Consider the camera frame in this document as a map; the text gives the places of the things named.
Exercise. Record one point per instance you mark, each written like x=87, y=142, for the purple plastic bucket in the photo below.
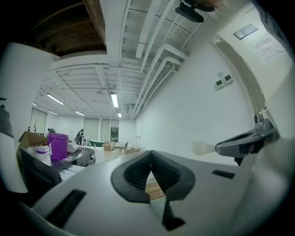
x=58, y=146

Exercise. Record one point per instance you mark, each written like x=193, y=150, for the purple bucket lid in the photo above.
x=43, y=150

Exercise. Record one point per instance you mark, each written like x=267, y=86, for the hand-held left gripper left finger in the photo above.
x=129, y=182

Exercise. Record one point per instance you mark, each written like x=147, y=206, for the white ceiling pipe bundle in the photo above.
x=156, y=76

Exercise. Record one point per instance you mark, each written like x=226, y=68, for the large open cardboard box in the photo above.
x=32, y=139

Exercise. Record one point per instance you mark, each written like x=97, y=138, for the dark grey washing machine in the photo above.
x=39, y=168

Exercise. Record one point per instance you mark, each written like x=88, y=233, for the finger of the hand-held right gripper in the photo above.
x=232, y=138
x=230, y=151

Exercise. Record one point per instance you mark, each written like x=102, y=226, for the small cardboard box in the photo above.
x=108, y=146

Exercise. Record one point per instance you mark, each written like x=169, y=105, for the white paper wall sign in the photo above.
x=268, y=49

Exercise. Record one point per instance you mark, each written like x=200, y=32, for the small white appliance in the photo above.
x=86, y=141

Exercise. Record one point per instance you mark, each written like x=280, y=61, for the white plastic scoop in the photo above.
x=201, y=148

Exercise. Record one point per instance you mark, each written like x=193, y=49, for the white door frame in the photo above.
x=244, y=69

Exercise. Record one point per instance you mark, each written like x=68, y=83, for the white window blind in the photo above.
x=105, y=130
x=38, y=119
x=91, y=129

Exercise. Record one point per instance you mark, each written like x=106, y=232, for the white wall thermostat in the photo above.
x=219, y=84
x=228, y=79

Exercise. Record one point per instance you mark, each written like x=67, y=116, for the grey chair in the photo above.
x=123, y=148

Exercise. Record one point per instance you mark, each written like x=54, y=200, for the green bathtub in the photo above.
x=96, y=143

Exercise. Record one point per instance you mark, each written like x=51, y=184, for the wooden slat board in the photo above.
x=155, y=191

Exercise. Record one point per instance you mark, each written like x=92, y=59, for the white plastic bag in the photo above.
x=73, y=147

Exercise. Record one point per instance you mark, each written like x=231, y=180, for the person's right forearm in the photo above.
x=276, y=175

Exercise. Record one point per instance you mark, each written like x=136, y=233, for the group of ceiling strip lights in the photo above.
x=114, y=100

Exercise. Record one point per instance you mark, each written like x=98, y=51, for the metal wall plate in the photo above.
x=246, y=31

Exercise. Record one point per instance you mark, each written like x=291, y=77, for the clear bottles on table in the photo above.
x=138, y=143

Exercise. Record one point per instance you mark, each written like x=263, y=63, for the dark grey cloth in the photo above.
x=5, y=122

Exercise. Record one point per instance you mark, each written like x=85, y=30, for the white detergent drawer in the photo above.
x=72, y=171

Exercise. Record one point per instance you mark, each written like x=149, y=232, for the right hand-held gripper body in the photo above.
x=265, y=125

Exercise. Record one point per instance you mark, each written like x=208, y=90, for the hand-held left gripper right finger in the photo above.
x=177, y=182

